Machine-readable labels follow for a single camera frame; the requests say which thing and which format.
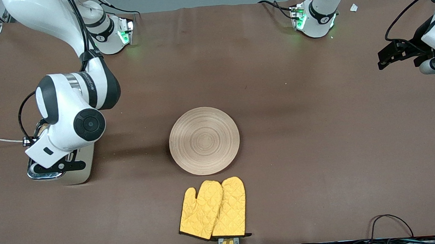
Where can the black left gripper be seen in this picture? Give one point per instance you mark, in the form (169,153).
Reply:
(417,36)

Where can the round light wooden plate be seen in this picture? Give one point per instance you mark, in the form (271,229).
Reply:
(203,140)

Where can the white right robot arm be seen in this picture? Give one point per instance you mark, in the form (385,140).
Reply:
(59,106)

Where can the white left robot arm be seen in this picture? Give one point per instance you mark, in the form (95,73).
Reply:
(321,15)

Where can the beige and chrome toaster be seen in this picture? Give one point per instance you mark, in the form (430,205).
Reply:
(85,173)

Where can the small white paper scrap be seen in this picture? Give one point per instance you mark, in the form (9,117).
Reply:
(354,7)

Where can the yellow quilted oven mitt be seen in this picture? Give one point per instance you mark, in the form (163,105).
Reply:
(231,209)
(201,215)

